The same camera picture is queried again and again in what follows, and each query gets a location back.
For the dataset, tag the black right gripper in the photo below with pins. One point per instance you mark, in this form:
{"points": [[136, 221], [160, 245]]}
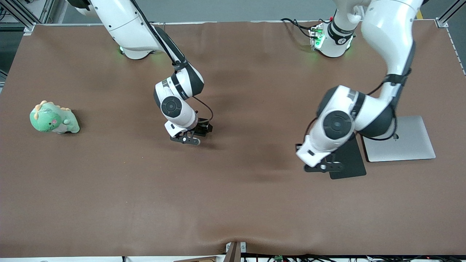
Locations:
{"points": [[201, 128]]}

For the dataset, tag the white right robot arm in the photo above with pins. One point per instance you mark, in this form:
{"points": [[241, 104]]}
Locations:
{"points": [[127, 25]]}

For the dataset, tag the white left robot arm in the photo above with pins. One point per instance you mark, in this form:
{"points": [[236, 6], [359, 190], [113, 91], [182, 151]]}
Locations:
{"points": [[338, 125]]}

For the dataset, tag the black mouse pad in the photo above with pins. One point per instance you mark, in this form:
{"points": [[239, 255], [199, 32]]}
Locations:
{"points": [[355, 163]]}

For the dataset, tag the brown table cover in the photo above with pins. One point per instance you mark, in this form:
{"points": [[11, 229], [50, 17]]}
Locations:
{"points": [[233, 196]]}

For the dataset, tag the green dinosaur plush toy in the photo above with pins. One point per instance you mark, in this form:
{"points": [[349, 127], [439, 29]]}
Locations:
{"points": [[49, 120]]}

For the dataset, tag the silver laptop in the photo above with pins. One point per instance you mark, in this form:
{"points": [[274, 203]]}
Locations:
{"points": [[415, 142]]}

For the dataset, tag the silver post bracket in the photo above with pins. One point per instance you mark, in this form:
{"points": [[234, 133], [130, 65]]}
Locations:
{"points": [[243, 247]]}

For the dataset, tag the brown mount post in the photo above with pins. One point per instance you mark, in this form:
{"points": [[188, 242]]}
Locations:
{"points": [[233, 254]]}

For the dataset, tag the aluminium frame post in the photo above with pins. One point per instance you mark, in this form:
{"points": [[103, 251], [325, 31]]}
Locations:
{"points": [[22, 16], [449, 12]]}

